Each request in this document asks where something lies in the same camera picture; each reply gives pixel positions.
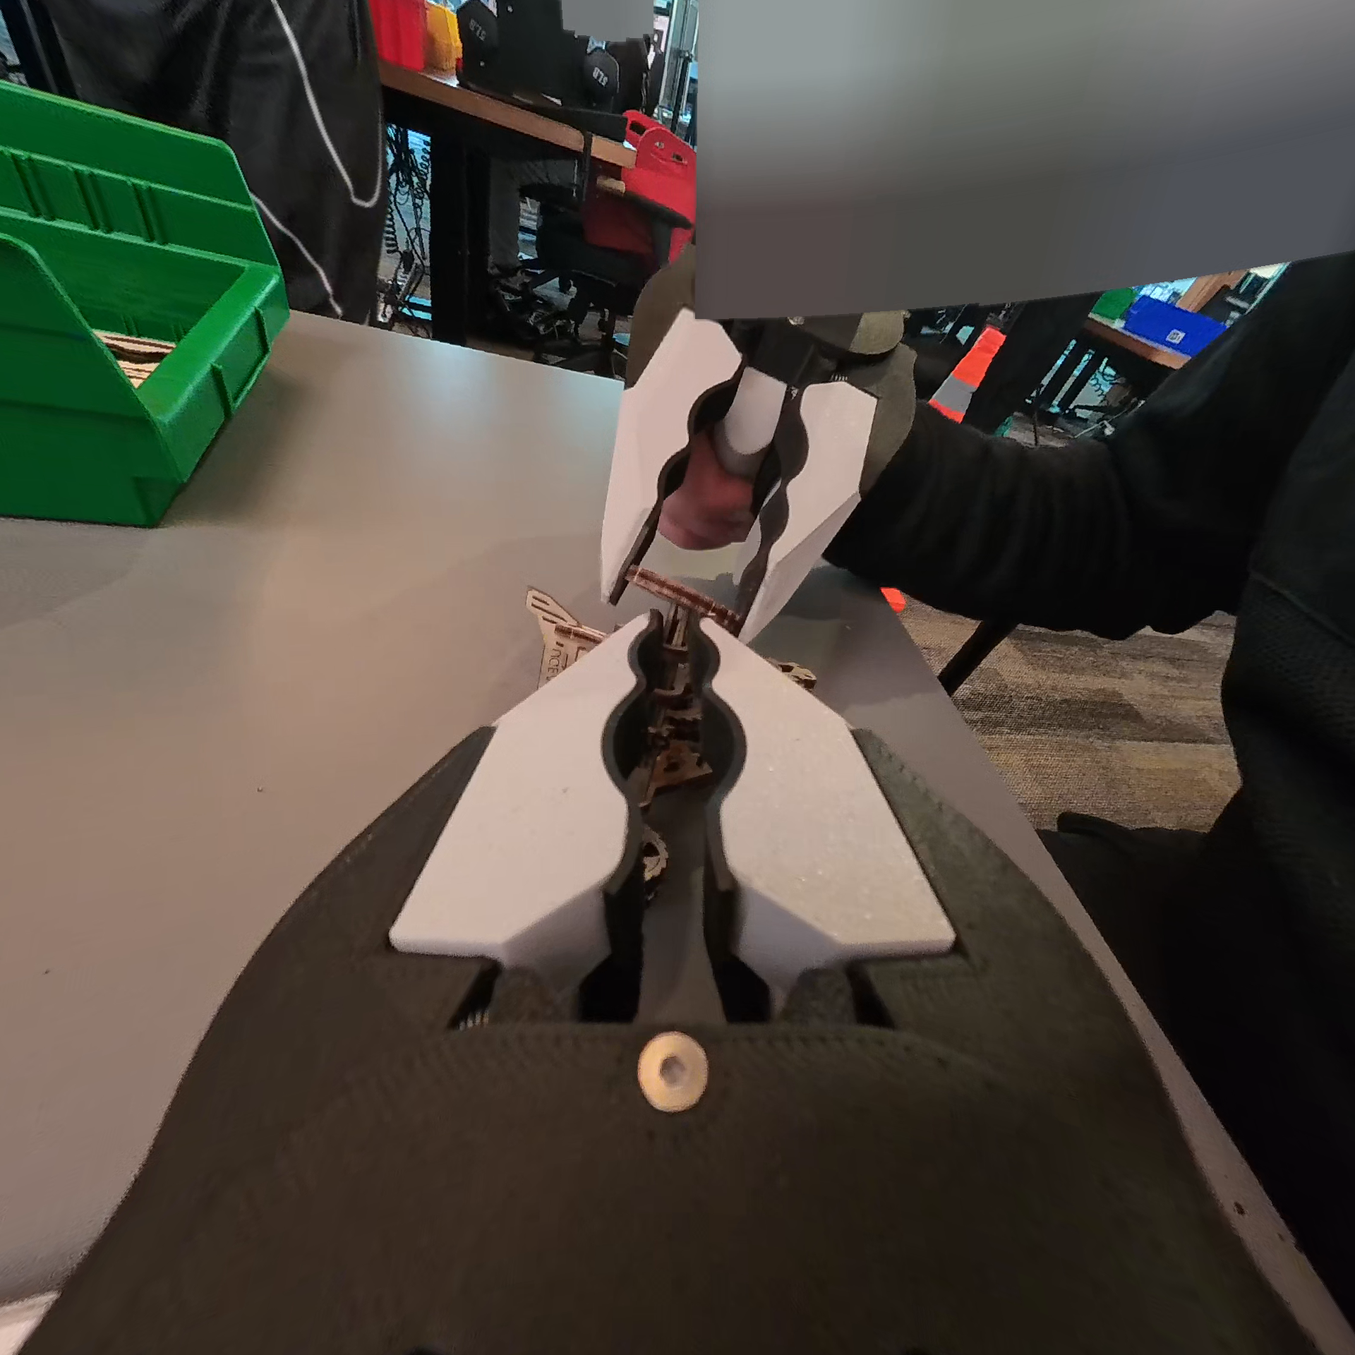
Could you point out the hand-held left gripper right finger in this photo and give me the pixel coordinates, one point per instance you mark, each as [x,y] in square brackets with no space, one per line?
[836,847]

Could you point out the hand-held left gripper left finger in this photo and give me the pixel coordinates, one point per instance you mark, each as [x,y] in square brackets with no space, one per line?
[509,847]

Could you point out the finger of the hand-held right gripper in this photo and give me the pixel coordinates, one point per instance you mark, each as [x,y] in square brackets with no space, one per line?
[832,466]
[646,443]

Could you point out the wooden buggy model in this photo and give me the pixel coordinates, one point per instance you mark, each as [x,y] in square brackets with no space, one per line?
[678,761]

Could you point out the person's right forearm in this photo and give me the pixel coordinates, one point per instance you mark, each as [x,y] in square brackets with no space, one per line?
[1059,508]

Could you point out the wooden model parts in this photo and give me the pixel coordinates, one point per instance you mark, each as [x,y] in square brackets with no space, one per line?
[133,359]

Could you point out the person's right hand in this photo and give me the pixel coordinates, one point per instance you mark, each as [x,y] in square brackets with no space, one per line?
[704,513]

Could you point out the orange traffic cone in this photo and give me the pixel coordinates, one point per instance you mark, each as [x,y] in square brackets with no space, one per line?
[975,369]

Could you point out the wooden workbench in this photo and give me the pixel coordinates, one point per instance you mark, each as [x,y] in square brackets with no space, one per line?
[498,111]
[1145,355]

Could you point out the blue bin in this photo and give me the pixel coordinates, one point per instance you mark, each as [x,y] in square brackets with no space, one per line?
[1165,322]

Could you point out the person's black clothing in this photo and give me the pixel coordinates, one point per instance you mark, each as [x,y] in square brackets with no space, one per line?
[1270,847]

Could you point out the black dumbbells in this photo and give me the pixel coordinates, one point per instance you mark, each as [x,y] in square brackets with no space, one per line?
[488,30]

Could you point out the yellow bin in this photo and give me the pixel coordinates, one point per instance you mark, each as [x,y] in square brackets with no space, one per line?
[443,37]

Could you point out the red bin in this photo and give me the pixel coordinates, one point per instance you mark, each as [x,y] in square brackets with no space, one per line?
[398,30]

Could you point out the green plastic bin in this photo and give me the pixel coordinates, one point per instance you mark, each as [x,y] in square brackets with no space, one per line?
[64,443]

